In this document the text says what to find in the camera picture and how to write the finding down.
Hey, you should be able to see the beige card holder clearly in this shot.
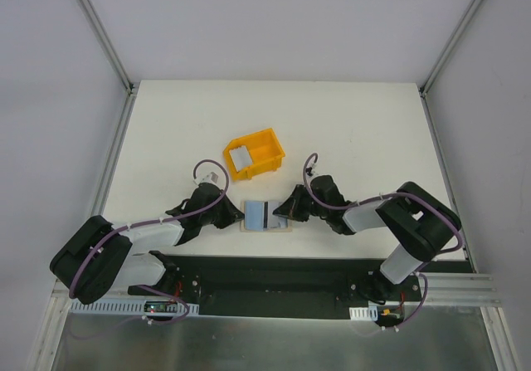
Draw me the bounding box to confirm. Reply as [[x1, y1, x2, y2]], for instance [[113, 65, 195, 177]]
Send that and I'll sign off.
[[240, 200, 292, 233]]

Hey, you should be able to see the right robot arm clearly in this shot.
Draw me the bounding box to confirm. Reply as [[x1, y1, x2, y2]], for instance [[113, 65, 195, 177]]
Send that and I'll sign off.
[[273, 175, 463, 304]]

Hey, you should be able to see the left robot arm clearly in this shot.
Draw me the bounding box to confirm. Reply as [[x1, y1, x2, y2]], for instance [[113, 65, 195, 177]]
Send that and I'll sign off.
[[50, 183, 244, 305]]

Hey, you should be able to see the yellow plastic bin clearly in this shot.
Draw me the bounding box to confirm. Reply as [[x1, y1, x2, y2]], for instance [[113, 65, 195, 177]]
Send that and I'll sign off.
[[223, 128, 285, 182]]

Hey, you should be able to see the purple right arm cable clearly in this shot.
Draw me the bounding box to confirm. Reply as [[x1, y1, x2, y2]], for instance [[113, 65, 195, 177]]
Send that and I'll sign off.
[[302, 152, 464, 339]]

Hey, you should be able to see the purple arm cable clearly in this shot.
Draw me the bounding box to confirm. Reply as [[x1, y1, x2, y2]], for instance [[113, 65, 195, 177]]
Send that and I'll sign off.
[[68, 159, 228, 341], [302, 152, 464, 339]]

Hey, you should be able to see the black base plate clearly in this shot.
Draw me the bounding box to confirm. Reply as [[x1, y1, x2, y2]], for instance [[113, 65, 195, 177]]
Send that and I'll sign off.
[[128, 254, 476, 318]]

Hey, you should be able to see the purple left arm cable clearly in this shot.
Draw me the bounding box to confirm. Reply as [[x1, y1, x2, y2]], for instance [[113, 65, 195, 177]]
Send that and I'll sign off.
[[68, 159, 228, 341]]

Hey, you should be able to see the white cable duct right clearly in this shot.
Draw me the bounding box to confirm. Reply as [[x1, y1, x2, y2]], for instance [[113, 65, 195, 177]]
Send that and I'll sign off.
[[348, 305, 378, 322]]

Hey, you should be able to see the white cable duct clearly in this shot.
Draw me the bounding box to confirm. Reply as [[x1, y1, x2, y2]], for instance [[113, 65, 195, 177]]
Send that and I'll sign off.
[[70, 299, 199, 317], [348, 305, 378, 322]]

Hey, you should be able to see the left aluminium post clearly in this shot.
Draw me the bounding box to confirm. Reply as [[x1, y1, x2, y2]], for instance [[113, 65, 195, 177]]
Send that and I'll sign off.
[[61, 0, 140, 96]]

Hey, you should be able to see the aluminium post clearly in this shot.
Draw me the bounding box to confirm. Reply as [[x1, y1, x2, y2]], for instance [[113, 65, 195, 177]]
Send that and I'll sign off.
[[61, 0, 140, 96], [418, 0, 503, 98]]

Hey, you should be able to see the aluminium frame rail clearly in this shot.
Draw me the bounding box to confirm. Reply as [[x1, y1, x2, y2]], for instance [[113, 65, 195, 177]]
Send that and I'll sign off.
[[51, 273, 503, 308]]

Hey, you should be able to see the white cable duct left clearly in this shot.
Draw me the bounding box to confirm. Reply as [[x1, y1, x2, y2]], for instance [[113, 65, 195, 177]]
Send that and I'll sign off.
[[70, 299, 199, 317]]

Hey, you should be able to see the right aluminium post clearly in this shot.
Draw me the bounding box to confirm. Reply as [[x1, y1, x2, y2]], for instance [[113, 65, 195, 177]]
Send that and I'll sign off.
[[418, 0, 503, 98]]

